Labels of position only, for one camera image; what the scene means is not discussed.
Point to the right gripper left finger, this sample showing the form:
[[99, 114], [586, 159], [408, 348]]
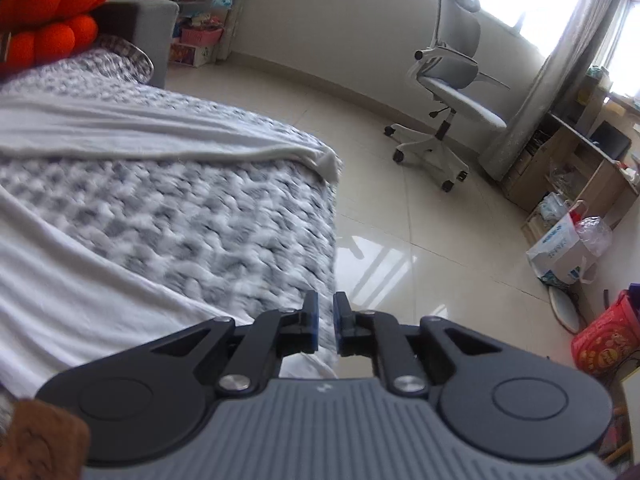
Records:
[[257, 350]]

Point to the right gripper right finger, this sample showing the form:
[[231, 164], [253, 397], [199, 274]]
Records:
[[389, 345]]

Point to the white garment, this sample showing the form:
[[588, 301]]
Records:
[[62, 305]]

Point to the grey checked quilt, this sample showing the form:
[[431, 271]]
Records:
[[239, 236]]

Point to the white round floor scale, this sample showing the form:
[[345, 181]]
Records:
[[564, 310]]

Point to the white paper shopping bag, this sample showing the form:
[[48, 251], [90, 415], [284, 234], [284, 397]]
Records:
[[561, 258]]

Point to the red snack bag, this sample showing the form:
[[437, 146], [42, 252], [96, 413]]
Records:
[[610, 338]]

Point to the brown sleeve cuff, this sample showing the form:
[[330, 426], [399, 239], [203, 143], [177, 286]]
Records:
[[44, 442]]

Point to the grey office chair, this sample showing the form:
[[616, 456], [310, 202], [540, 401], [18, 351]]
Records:
[[445, 68]]

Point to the grey curtain right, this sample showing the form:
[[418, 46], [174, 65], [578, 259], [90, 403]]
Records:
[[559, 75]]

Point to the wooden desk shelf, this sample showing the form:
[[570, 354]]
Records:
[[582, 152]]

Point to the pink storage basket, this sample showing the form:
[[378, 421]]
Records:
[[197, 37]]

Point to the orange flower cushion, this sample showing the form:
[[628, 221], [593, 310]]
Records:
[[46, 31]]

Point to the smartphone on stand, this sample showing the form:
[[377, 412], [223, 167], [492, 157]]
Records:
[[5, 41]]

